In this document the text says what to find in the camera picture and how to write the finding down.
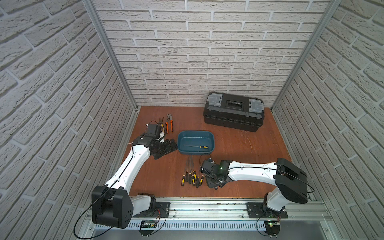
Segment black plastic toolbox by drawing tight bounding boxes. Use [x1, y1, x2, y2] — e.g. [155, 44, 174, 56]
[203, 92, 265, 132]

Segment aluminium corner post left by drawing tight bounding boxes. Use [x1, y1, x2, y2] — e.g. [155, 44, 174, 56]
[83, 0, 139, 112]

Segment aluminium corner post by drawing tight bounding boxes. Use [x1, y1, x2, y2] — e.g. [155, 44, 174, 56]
[83, 0, 139, 112]
[271, 0, 342, 113]

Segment base circuit board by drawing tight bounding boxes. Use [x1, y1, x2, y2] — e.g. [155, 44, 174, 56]
[140, 220, 158, 230]
[264, 221, 281, 231]

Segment aluminium front rail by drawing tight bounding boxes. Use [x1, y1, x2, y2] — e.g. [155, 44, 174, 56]
[85, 196, 332, 232]

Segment file three yellow black handle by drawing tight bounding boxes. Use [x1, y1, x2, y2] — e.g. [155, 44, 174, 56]
[188, 156, 192, 185]

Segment aluminium corner post right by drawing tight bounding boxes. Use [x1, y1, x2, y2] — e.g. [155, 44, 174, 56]
[271, 0, 342, 113]

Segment left base circuit board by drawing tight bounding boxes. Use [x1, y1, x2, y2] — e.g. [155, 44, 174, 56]
[140, 220, 158, 230]

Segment file four yellow black handle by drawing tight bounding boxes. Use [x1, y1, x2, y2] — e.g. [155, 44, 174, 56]
[189, 158, 196, 187]

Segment orange handled pliers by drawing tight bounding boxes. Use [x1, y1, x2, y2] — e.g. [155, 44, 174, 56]
[166, 114, 174, 134]

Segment teal plastic storage box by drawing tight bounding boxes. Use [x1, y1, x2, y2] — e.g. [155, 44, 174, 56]
[177, 131, 215, 155]

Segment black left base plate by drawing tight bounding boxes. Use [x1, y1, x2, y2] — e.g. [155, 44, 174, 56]
[134, 202, 171, 219]

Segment file ten yellow black handle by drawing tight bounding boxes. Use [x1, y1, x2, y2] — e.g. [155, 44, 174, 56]
[185, 145, 210, 150]

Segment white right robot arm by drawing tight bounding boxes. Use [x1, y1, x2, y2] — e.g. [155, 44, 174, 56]
[200, 158, 308, 215]

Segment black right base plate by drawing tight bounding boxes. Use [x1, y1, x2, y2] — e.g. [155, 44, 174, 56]
[246, 202, 288, 219]

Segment right base circuit board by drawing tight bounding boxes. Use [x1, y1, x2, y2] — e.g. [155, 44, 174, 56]
[264, 221, 281, 231]

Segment file five yellow black handle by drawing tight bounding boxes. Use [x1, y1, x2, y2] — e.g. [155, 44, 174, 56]
[191, 156, 197, 183]

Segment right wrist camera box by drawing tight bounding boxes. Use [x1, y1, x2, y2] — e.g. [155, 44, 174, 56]
[200, 159, 215, 174]

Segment file one yellow black handle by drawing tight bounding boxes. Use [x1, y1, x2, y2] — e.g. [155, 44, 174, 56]
[181, 160, 189, 187]

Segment file seven yellow black handle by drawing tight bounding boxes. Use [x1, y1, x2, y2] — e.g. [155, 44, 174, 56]
[199, 160, 205, 186]

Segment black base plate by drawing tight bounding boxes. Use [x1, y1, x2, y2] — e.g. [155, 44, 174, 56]
[134, 202, 171, 219]
[246, 202, 288, 219]

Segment file two yellow black handle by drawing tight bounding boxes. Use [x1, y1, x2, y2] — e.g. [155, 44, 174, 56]
[185, 158, 190, 184]

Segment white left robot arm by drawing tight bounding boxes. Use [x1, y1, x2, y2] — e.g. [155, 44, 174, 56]
[91, 137, 178, 229]

